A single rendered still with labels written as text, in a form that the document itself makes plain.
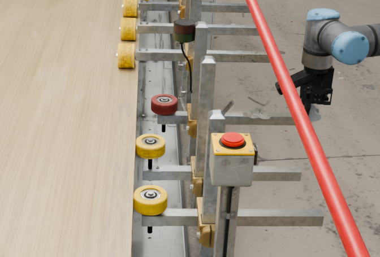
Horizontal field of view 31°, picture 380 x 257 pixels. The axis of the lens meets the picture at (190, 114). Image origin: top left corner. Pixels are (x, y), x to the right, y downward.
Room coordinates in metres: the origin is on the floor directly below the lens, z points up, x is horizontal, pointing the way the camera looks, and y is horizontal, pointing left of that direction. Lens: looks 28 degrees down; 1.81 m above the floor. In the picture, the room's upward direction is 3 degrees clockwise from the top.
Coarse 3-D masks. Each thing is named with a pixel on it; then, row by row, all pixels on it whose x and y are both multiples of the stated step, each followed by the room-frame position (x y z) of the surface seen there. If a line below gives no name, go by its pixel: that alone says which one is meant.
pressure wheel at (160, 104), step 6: (156, 96) 1.83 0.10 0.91; (162, 96) 1.84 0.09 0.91; (168, 96) 1.84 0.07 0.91; (174, 96) 1.84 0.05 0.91; (156, 102) 1.79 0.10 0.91; (162, 102) 1.80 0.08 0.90; (168, 102) 1.79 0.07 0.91; (174, 102) 1.80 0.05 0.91; (156, 108) 1.78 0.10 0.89; (162, 108) 1.77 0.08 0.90; (168, 108) 1.78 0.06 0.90; (174, 108) 1.79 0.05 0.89; (162, 114) 1.77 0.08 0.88; (168, 114) 1.78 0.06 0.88; (162, 126) 1.81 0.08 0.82
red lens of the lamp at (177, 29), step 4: (176, 24) 1.76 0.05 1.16; (176, 28) 1.76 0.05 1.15; (180, 28) 1.75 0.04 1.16; (184, 28) 1.75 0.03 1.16; (188, 28) 1.75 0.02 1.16; (192, 28) 1.76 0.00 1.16; (176, 32) 1.76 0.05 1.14; (180, 32) 1.75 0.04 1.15; (184, 32) 1.75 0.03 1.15; (188, 32) 1.75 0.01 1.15; (192, 32) 1.76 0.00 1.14
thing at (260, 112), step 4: (252, 108) 1.84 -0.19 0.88; (256, 108) 1.83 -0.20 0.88; (260, 108) 1.85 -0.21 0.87; (264, 108) 1.85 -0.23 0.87; (244, 112) 1.82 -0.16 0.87; (248, 112) 1.82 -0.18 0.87; (252, 112) 1.83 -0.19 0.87; (256, 112) 1.83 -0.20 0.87; (260, 112) 1.82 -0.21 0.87; (264, 112) 1.82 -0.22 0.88; (248, 116) 1.81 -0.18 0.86; (252, 116) 1.81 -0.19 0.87; (256, 116) 1.81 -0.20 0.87; (260, 116) 1.81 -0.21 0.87; (264, 116) 1.81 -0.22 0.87; (268, 116) 1.82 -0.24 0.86
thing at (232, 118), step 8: (176, 112) 1.82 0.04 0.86; (184, 112) 1.82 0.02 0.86; (232, 112) 1.84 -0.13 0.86; (240, 112) 1.84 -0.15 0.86; (272, 112) 1.85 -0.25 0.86; (280, 112) 1.85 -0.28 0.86; (288, 112) 1.86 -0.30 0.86; (160, 120) 1.80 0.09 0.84; (168, 120) 1.80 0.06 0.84; (176, 120) 1.80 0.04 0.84; (184, 120) 1.80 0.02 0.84; (232, 120) 1.81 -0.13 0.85; (240, 120) 1.82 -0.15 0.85; (248, 120) 1.82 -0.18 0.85; (256, 120) 1.82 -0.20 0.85; (264, 120) 1.82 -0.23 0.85; (272, 120) 1.82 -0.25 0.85; (280, 120) 1.83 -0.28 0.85; (288, 120) 1.83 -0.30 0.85
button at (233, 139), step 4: (228, 132) 1.04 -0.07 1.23; (232, 132) 1.04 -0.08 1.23; (224, 136) 1.02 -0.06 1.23; (228, 136) 1.02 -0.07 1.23; (232, 136) 1.03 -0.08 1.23; (236, 136) 1.03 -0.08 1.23; (240, 136) 1.03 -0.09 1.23; (224, 140) 1.01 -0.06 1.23; (228, 140) 1.01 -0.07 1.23; (232, 140) 1.01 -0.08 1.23; (236, 140) 1.01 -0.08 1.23; (240, 140) 1.01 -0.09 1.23; (224, 144) 1.01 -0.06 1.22; (228, 144) 1.00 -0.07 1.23; (232, 144) 1.00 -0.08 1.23; (236, 144) 1.00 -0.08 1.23; (240, 144) 1.01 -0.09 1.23
